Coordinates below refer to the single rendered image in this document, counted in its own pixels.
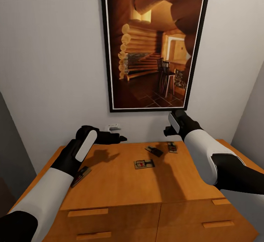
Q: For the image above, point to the mousetrap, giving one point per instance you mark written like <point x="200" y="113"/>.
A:
<point x="80" y="175"/>
<point x="172" y="147"/>
<point x="141" y="164"/>
<point x="154" y="150"/>

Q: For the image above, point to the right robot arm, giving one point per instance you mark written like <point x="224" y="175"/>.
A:
<point x="219" y="166"/>

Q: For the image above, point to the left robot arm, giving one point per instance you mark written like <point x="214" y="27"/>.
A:
<point x="31" y="219"/>

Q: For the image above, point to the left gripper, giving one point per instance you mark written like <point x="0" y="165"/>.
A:
<point x="113" y="138"/>

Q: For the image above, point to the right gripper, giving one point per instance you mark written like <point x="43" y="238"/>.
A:
<point x="169" y="131"/>

